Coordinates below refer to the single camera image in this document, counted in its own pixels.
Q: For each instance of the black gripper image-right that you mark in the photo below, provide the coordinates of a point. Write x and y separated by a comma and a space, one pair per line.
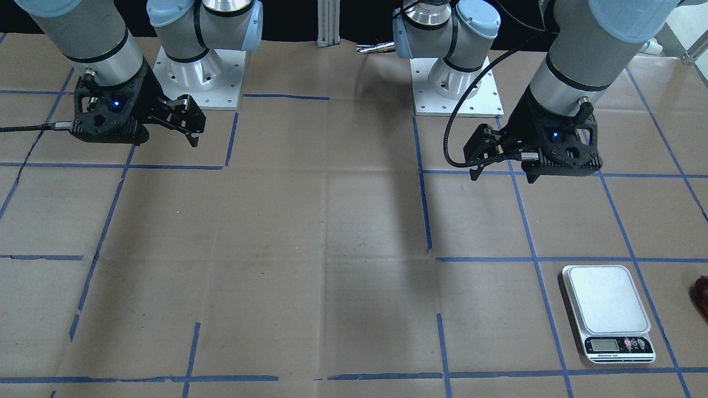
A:
525, 124

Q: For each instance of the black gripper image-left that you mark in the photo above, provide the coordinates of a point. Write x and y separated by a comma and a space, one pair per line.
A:
145, 94

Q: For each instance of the dark red mango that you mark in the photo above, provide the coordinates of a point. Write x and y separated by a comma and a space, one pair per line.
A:
699, 295

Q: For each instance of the metal cylinder tool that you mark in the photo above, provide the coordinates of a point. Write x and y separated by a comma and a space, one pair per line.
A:
381, 48

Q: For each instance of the white digital kitchen scale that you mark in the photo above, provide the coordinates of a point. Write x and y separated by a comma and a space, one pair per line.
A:
611, 320

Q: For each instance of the white base plate image-left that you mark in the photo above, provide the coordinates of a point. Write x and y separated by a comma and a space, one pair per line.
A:
214, 82

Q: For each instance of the white base plate image-right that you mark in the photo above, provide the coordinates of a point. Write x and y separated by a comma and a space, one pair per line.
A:
431, 94

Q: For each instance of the black braided cable image-left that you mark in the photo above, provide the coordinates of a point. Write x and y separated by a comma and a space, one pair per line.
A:
27, 127

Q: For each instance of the aluminium extrusion post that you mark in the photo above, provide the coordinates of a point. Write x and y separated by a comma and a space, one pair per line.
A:
328, 16

